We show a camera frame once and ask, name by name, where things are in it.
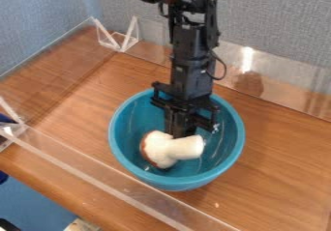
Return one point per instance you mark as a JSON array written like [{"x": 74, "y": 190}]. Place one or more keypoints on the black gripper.
[{"x": 185, "y": 115}]

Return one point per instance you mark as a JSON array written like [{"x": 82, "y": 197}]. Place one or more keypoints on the white brown-capped toy mushroom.
[{"x": 164, "y": 150}]

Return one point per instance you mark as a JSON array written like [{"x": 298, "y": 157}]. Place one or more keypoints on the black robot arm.
[{"x": 184, "y": 98}]

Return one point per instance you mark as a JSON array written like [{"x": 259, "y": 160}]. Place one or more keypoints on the blue plastic bowl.
[{"x": 137, "y": 117}]

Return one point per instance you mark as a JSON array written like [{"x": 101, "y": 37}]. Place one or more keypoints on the clear acrylic back barrier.
[{"x": 286, "y": 82}]

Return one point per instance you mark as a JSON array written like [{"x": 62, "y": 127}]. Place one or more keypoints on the clear acrylic barrier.
[
  {"x": 44, "y": 162},
  {"x": 286, "y": 82},
  {"x": 23, "y": 43}
]

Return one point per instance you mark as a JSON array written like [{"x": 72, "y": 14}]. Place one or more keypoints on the clear acrylic front barrier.
[{"x": 44, "y": 162}]

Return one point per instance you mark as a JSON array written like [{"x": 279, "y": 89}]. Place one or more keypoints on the clear acrylic left barrier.
[{"x": 23, "y": 43}]

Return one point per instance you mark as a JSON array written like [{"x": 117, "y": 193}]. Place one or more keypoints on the clear acrylic corner bracket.
[{"x": 114, "y": 40}]

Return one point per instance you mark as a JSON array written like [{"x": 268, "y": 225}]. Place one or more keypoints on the clear acrylic left bracket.
[{"x": 11, "y": 125}]

